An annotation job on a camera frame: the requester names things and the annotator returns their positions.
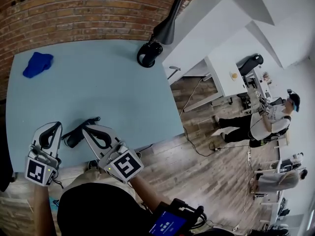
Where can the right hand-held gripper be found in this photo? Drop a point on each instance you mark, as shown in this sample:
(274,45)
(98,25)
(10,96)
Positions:
(121,165)

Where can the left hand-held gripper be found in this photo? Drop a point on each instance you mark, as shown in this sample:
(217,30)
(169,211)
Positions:
(37,169)

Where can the person's left forearm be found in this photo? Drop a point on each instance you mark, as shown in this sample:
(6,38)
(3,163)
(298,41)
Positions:
(44,210)

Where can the person's right forearm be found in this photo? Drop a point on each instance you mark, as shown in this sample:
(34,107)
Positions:
(147,193)

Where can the black elongated device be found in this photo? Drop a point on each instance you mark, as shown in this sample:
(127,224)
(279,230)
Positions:
(79,133)

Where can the person's left shoe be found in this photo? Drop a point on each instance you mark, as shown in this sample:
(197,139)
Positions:
(93,165)

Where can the person's shoe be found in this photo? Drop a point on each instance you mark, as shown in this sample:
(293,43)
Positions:
(93,165)
(138,155)

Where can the person's right shoe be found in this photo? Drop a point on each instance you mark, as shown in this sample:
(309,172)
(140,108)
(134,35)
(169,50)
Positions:
(138,155)

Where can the person's beige trousers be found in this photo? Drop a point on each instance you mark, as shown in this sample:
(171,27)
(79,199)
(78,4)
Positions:
(81,178)

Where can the black object beside table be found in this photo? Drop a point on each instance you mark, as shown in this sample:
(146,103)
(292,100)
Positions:
(5,161)

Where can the blue item on floor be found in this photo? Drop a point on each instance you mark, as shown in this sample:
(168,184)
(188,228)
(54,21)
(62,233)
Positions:
(54,203)

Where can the person's black shirt torso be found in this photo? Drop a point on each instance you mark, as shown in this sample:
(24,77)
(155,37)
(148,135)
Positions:
(98,210)

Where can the blue cloth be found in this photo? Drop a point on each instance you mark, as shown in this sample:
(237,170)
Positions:
(37,65)

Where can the black chest device blue screen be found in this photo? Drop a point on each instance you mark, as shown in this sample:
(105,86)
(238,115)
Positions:
(172,222)

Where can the black desk lamp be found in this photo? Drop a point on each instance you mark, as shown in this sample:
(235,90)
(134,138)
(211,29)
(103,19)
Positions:
(165,28)

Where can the round white plate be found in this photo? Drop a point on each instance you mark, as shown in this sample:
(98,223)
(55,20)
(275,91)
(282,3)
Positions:
(234,76)

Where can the white power strip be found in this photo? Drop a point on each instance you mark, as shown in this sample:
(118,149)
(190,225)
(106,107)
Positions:
(249,157)

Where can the white desk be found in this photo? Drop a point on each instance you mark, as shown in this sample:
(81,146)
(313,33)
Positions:
(209,40)

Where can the black office chair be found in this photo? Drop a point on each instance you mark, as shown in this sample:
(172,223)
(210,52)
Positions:
(249,64)

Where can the small potted plant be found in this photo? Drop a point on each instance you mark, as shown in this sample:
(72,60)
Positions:
(266,75)

